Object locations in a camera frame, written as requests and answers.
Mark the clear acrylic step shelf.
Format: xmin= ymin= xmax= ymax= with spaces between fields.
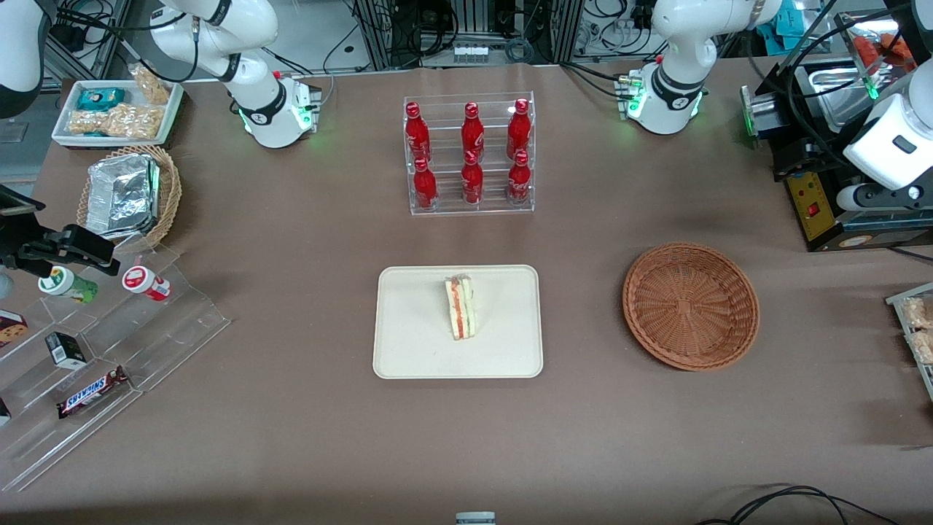
xmin=0 ymin=244 xmax=232 ymax=493

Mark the brown round wicker basket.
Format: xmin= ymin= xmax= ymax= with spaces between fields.
xmin=622 ymin=242 xmax=761 ymax=372

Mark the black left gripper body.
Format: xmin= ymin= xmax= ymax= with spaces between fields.
xmin=773 ymin=139 xmax=826 ymax=183

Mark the clear acrylic bottle rack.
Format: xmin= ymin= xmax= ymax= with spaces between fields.
xmin=403 ymin=92 xmax=536 ymax=216

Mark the white rectangular snack tray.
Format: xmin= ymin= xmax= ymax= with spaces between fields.
xmin=51 ymin=79 xmax=185 ymax=149

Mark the light tan wicker basket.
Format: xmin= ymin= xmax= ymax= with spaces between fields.
xmin=77 ymin=144 xmax=183 ymax=254

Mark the red-labelled small bottle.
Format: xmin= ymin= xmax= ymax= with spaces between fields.
xmin=122 ymin=265 xmax=172 ymax=302

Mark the red cola bottle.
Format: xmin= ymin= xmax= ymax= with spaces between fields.
xmin=405 ymin=102 xmax=432 ymax=163
xmin=413 ymin=157 xmax=439 ymax=212
xmin=507 ymin=98 xmax=531 ymax=158
xmin=507 ymin=149 xmax=532 ymax=206
xmin=461 ymin=102 xmax=485 ymax=158
xmin=461 ymin=151 xmax=485 ymax=206

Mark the silver cylinder with green edge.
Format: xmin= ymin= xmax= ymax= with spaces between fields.
xmin=740 ymin=85 xmax=785 ymax=144

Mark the red packaged food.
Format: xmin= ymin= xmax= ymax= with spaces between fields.
xmin=853 ymin=33 xmax=912 ymax=70

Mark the black floor cable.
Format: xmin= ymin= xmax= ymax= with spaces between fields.
xmin=696 ymin=484 xmax=901 ymax=525

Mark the green-labelled cup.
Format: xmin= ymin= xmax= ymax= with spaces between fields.
xmin=38 ymin=266 xmax=98 ymax=305

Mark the steel warmer pan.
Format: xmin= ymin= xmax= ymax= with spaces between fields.
xmin=802 ymin=66 xmax=868 ymax=110

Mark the large clear peanut bag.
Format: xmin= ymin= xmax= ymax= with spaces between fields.
xmin=68 ymin=103 xmax=165 ymax=141

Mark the silver foil container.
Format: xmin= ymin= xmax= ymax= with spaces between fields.
xmin=85 ymin=153 xmax=161 ymax=240

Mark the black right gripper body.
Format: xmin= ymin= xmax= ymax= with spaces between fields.
xmin=0 ymin=223 xmax=122 ymax=278

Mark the cream rectangular tray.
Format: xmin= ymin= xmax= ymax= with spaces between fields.
xmin=372 ymin=265 xmax=544 ymax=380

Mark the teal snack packet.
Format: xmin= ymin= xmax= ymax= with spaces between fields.
xmin=77 ymin=87 xmax=127 ymax=112

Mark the black food warmer cabinet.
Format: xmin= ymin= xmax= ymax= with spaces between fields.
xmin=758 ymin=15 xmax=933 ymax=252

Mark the white wire rack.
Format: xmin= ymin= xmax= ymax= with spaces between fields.
xmin=886 ymin=283 xmax=933 ymax=402

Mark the Snickers chocolate bar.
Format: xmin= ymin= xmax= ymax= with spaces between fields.
xmin=57 ymin=366 xmax=130 ymax=419

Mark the black arm base cable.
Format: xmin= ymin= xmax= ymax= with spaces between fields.
xmin=560 ymin=61 xmax=629 ymax=99

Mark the small clear peanut bag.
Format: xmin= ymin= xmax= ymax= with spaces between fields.
xmin=128 ymin=63 xmax=173 ymax=106

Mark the small black carton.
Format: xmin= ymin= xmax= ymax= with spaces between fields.
xmin=44 ymin=332 xmax=88 ymax=369

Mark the aluminium frame rack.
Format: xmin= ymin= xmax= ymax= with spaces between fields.
xmin=350 ymin=0 xmax=584 ymax=70

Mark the teal box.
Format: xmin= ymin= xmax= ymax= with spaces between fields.
xmin=758 ymin=16 xmax=804 ymax=39

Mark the brown cookie box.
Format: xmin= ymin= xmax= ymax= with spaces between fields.
xmin=0 ymin=310 xmax=28 ymax=349

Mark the triangular sandwich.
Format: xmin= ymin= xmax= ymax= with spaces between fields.
xmin=445 ymin=274 xmax=477 ymax=341

